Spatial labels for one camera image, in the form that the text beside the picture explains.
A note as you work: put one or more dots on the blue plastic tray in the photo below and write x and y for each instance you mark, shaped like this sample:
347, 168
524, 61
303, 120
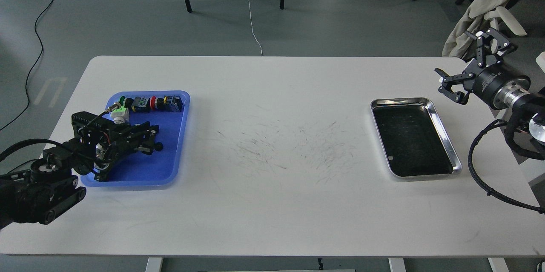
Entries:
160, 168

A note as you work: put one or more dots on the red push button switch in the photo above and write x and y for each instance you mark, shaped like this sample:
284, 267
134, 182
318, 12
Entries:
157, 103

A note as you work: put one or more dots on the small black gear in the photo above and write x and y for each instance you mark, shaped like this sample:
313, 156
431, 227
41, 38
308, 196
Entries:
158, 146

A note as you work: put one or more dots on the green push button switch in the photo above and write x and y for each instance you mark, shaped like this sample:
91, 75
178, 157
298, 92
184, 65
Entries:
126, 102

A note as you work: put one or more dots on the chair with beige cloth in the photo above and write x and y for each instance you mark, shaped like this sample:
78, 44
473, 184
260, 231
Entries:
457, 43

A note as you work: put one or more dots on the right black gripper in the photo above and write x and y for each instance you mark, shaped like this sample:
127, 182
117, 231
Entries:
497, 87

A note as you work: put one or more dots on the white green switch block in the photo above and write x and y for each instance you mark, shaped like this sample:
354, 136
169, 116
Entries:
120, 116

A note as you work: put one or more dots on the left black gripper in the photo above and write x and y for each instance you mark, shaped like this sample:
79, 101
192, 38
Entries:
124, 144

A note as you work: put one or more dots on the black switch contact block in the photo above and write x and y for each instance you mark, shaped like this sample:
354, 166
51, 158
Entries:
141, 104

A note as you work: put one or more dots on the silver metal tray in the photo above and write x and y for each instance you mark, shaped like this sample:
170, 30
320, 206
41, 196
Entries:
415, 142

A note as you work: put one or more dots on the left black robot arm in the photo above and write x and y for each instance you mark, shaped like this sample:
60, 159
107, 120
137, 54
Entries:
49, 188

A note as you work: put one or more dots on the blue black contact block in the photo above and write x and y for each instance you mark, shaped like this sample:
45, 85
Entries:
172, 103

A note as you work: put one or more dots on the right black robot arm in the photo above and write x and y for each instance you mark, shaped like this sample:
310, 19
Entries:
523, 133

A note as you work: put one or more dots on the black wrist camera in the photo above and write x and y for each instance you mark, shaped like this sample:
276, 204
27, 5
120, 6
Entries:
91, 128

